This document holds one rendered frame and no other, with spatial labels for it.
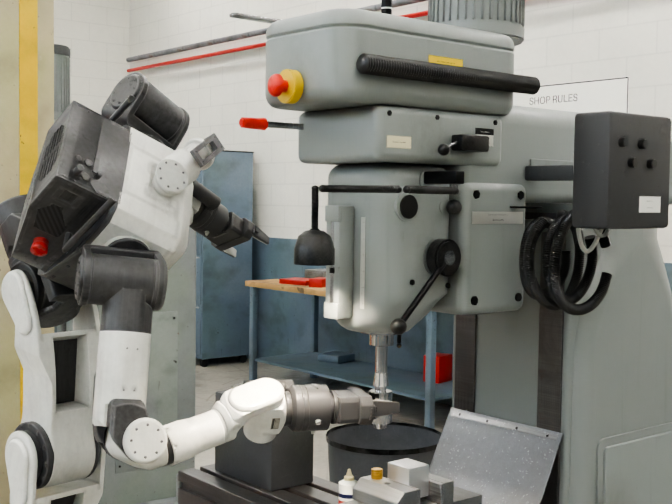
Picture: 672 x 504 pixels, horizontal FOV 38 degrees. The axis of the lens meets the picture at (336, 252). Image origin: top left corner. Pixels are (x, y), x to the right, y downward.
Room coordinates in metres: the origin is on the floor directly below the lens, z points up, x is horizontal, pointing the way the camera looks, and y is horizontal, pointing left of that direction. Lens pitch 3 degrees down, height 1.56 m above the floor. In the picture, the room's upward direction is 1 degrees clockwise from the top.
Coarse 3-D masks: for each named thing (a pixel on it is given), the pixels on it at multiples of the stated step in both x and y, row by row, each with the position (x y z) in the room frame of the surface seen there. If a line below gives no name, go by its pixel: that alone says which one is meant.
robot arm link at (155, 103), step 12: (156, 96) 2.01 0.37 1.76; (144, 108) 1.99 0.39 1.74; (156, 108) 2.01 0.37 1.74; (168, 108) 2.03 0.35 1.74; (180, 108) 2.08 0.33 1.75; (144, 120) 2.01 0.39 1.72; (156, 120) 2.02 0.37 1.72; (168, 120) 2.03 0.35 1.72; (180, 120) 2.06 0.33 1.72; (168, 132) 2.05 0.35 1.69
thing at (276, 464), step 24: (240, 384) 2.30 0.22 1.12; (240, 432) 2.20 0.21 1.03; (288, 432) 2.15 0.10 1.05; (216, 456) 2.28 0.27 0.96; (240, 456) 2.20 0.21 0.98; (264, 456) 2.13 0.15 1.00; (288, 456) 2.15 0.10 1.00; (312, 456) 2.19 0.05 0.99; (264, 480) 2.13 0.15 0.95; (288, 480) 2.15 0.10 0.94; (312, 480) 2.19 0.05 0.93
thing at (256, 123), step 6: (240, 120) 1.82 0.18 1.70; (246, 120) 1.82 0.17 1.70; (252, 120) 1.83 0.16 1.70; (258, 120) 1.83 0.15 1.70; (264, 120) 1.84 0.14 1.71; (240, 126) 1.83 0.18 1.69; (246, 126) 1.82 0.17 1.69; (252, 126) 1.83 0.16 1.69; (258, 126) 1.83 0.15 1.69; (264, 126) 1.84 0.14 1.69; (270, 126) 1.86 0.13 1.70; (276, 126) 1.87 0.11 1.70; (282, 126) 1.87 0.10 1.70; (288, 126) 1.88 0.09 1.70; (294, 126) 1.89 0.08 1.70; (300, 126) 1.90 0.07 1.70
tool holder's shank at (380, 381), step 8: (376, 352) 1.90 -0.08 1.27; (384, 352) 1.90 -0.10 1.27; (376, 360) 1.90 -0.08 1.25; (384, 360) 1.90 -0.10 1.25; (376, 368) 1.90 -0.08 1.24; (384, 368) 1.90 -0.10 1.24; (376, 376) 1.90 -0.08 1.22; (384, 376) 1.90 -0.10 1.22; (376, 384) 1.90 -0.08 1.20; (384, 384) 1.90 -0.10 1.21
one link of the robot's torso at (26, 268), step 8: (16, 264) 2.09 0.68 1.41; (24, 264) 2.08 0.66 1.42; (24, 272) 2.06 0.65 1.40; (32, 272) 2.06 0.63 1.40; (32, 280) 2.06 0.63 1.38; (40, 280) 2.06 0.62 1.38; (32, 288) 2.05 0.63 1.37; (40, 288) 2.05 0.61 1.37; (40, 296) 2.05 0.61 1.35; (40, 304) 2.06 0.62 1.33; (48, 304) 2.06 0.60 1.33
